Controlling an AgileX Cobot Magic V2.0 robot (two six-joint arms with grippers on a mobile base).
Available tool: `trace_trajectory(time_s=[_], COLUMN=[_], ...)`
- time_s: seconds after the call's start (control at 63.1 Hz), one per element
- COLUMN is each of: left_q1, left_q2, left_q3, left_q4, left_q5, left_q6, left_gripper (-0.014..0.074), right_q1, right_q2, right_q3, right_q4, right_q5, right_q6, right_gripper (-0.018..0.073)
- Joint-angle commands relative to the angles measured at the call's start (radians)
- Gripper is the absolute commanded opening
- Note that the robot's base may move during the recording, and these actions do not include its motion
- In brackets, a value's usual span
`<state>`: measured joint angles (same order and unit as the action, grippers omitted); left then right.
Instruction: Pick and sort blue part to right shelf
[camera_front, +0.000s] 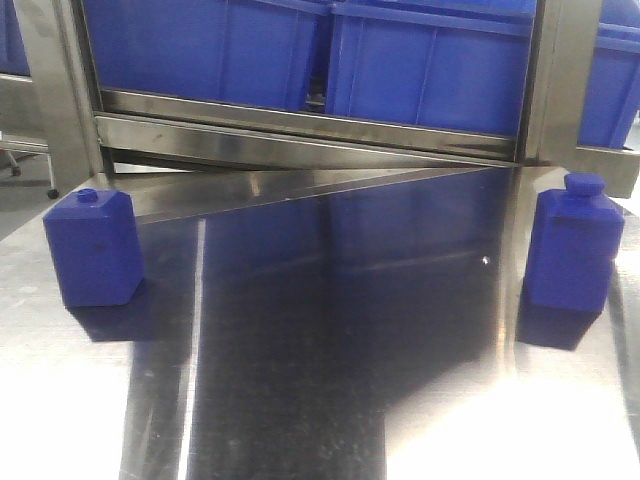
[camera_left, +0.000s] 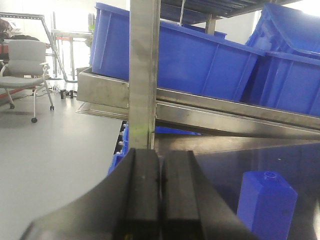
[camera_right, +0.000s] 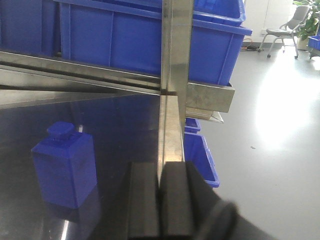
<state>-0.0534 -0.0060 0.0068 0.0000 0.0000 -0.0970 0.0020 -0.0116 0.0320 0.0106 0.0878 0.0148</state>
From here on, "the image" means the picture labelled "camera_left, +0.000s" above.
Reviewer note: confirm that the grey office chair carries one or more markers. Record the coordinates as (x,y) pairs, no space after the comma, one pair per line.
(26,69)

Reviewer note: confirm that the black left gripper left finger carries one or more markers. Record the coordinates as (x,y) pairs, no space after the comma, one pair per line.
(123,206)

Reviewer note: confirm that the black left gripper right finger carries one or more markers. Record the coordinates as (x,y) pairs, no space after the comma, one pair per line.
(192,207)

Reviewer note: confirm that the blue plastic bottle part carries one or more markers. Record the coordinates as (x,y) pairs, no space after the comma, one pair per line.
(266,204)

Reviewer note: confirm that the stainless steel shelf rack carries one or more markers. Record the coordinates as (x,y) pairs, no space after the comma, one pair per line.
(140,102)

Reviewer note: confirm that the blue bin left on shelf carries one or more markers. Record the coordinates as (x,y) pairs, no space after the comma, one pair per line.
(189,60)

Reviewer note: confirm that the metal frame table background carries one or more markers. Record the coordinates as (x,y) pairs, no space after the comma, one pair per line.
(74,48)

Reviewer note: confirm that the blue bin on shelf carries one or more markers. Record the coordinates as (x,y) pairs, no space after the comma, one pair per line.
(285,81)
(189,60)

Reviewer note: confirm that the tilted blue bin upper right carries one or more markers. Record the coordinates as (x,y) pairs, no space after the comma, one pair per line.
(287,30)

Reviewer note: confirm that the blue bin below shelf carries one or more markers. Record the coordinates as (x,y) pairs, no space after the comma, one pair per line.
(122,144)

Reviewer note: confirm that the blue bin right on shelf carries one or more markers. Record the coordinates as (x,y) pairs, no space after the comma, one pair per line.
(285,81)

